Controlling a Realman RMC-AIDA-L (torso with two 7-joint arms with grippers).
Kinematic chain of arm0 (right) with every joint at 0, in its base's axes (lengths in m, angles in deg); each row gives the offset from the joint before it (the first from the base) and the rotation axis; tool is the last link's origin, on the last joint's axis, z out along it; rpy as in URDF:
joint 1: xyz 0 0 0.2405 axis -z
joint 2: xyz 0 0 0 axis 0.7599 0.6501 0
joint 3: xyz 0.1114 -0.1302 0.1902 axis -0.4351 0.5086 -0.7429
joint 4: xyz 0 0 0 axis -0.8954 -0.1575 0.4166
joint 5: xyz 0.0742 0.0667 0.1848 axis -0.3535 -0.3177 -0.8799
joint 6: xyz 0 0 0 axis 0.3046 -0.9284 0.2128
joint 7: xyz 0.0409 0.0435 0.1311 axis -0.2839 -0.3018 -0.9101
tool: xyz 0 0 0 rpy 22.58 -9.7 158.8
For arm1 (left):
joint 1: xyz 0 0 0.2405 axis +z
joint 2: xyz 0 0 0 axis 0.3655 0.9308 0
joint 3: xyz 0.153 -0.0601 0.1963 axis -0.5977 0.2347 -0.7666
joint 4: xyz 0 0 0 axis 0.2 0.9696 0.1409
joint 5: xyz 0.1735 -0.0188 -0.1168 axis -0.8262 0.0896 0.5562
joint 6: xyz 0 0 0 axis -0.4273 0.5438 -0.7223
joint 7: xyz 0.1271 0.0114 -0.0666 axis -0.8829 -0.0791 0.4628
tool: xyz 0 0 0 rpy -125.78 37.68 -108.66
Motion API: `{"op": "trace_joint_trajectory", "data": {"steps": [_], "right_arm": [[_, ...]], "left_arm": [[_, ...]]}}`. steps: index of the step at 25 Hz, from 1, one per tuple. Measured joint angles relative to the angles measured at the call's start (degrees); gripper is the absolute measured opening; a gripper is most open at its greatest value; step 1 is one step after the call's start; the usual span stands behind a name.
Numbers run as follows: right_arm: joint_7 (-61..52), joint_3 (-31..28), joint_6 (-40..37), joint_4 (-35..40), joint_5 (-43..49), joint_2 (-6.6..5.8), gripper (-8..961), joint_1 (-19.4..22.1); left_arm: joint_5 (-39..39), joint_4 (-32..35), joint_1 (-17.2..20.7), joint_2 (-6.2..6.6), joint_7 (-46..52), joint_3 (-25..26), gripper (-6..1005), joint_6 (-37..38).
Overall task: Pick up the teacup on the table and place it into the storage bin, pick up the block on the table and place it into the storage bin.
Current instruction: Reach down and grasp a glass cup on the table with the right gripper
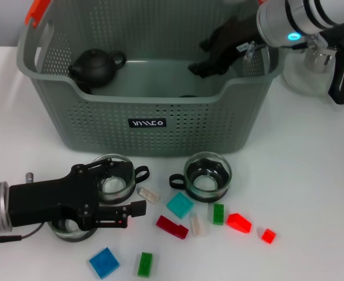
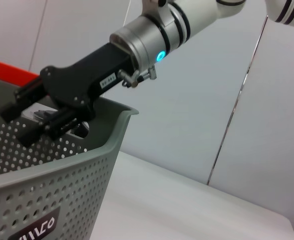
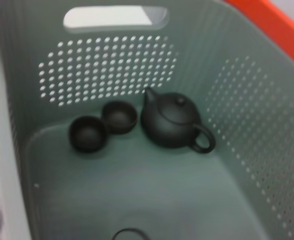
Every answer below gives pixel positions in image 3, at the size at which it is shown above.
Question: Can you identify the glass teacup with black holder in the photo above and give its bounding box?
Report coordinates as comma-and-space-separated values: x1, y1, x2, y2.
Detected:
113, 226, 146, 240

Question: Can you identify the grey perforated storage basket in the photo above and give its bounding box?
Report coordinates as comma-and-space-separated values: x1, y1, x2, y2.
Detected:
0, 0, 294, 240

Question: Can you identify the black clay teapot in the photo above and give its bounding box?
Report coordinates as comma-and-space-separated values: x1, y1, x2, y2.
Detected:
140, 86, 216, 155

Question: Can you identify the small black clay cup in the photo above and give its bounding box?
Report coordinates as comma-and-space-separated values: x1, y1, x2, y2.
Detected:
68, 115, 107, 152
101, 100, 139, 135

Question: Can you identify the orange basket carry handle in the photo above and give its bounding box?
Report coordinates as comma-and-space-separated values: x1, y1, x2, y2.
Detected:
223, 0, 294, 55

